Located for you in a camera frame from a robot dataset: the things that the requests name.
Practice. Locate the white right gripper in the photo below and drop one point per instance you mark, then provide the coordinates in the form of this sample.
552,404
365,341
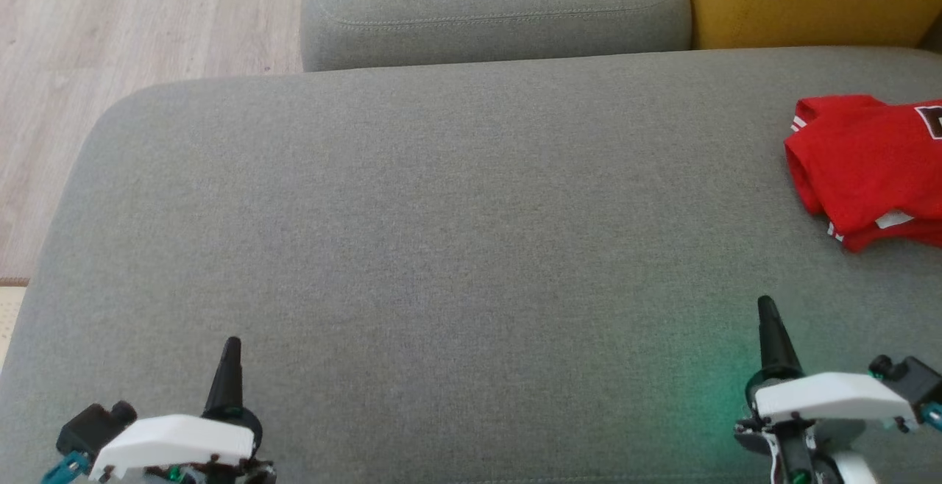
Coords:
831,399

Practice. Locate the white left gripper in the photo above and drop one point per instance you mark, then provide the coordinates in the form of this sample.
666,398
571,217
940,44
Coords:
176,443

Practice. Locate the red white-sleeved t-shirt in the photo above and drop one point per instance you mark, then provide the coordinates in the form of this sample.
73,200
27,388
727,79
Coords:
861,160

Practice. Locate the cream perforated laundry basket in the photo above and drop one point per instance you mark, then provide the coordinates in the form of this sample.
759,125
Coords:
9,315

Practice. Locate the grey sofa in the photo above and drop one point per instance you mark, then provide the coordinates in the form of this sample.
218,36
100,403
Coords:
441,248

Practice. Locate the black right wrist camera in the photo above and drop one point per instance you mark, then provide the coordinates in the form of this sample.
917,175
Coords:
912,377

